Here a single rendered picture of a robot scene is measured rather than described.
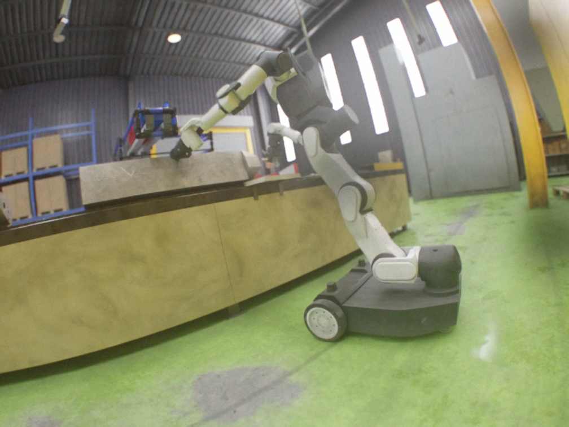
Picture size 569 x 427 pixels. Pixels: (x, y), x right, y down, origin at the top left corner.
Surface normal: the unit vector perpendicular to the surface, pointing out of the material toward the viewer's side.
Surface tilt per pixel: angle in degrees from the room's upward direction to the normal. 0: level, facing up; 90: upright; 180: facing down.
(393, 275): 90
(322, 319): 90
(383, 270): 90
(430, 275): 90
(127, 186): 80
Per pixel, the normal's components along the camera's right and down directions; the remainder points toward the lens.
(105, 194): 0.59, -0.23
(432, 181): -0.76, 0.18
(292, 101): -0.28, 0.19
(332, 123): -0.43, 0.51
